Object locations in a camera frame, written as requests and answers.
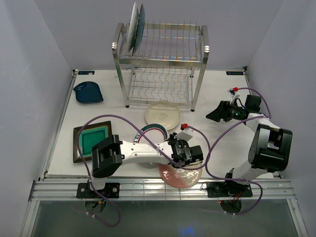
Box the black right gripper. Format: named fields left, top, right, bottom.
left=206, top=100, right=246, bottom=122

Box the cream and pink branch plate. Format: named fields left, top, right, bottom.
left=158, top=163, right=202, bottom=189

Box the white green red rimmed plate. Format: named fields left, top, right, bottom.
left=133, top=123, right=168, bottom=144

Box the cream bear plate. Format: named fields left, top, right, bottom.
left=145, top=100, right=181, bottom=130

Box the red and teal plate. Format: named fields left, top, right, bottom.
left=126, top=2, right=139, bottom=52

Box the dark teal blossom plate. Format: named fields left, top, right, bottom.
left=132, top=4, right=146, bottom=55

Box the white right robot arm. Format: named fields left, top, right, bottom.
left=206, top=95, right=293, bottom=198

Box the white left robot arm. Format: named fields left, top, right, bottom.
left=87, top=133, right=203, bottom=198

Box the stainless steel dish rack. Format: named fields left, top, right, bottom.
left=112, top=23, right=210, bottom=112

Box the dark blue irregular dish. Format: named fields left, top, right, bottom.
left=73, top=81, right=104, bottom=104

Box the square black teal plate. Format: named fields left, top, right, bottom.
left=73, top=121, right=112, bottom=163

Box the left blue table label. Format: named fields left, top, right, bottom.
left=78, top=71, right=95, bottom=75

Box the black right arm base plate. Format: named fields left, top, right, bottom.
left=206, top=181, right=253, bottom=198

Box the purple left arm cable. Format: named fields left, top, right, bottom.
left=78, top=114, right=213, bottom=228

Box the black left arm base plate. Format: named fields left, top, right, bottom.
left=76, top=182, right=120, bottom=199

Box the aluminium front rail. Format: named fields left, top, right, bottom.
left=29, top=179, right=296, bottom=201

